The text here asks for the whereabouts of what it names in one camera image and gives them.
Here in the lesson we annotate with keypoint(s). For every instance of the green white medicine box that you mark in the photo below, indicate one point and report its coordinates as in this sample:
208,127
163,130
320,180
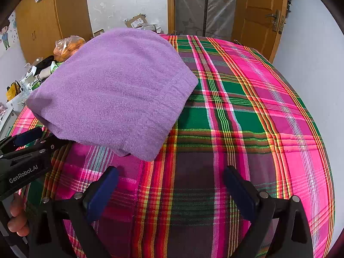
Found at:
29,84

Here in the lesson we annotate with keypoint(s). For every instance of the wooden door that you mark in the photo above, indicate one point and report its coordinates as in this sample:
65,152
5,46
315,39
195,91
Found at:
255,5

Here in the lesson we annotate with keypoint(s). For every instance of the clear plastic door curtain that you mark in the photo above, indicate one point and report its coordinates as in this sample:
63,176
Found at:
204,5

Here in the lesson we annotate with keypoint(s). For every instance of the wooden wardrobe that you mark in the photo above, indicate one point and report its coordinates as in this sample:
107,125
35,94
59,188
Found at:
40,18

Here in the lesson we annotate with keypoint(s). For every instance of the green tissue pack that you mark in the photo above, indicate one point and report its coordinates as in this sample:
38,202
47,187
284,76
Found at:
55,67

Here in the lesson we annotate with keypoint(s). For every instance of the small yellow bag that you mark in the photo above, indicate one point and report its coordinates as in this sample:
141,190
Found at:
12,91

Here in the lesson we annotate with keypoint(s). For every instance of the black cloth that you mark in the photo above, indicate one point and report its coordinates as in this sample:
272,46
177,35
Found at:
43,64

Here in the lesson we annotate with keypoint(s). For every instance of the white cabinet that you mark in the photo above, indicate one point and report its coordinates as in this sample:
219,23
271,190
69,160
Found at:
12,110

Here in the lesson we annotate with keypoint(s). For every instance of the purple fleece cloth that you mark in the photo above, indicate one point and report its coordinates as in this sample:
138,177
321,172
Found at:
113,86

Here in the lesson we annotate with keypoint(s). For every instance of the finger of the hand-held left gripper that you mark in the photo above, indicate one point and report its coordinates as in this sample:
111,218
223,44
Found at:
45,146
25,137

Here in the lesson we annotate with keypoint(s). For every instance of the pink green plaid bedsheet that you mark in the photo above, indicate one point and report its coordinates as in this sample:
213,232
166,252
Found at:
242,113

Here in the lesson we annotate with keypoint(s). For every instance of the cartoon wall sticker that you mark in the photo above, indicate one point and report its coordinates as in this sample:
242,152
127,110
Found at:
5,36

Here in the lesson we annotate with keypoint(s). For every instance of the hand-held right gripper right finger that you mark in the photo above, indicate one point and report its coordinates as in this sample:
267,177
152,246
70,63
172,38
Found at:
239,190

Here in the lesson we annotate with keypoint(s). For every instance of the grey white parcel bags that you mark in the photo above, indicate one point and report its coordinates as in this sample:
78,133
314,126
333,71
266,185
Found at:
150,27

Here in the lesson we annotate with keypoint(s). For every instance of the person's left hand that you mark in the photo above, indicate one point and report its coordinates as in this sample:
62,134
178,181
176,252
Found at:
18,216

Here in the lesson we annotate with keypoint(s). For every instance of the wooden door frame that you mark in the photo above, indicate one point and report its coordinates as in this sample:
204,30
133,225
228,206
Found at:
171,5

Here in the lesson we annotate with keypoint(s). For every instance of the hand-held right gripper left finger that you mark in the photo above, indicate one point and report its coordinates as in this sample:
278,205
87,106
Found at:
103,190

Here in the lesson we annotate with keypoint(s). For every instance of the clear bag of oranges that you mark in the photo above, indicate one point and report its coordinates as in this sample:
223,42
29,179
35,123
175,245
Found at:
67,48

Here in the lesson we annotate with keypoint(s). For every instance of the brown cardboard box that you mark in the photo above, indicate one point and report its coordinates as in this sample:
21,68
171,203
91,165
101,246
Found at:
135,21

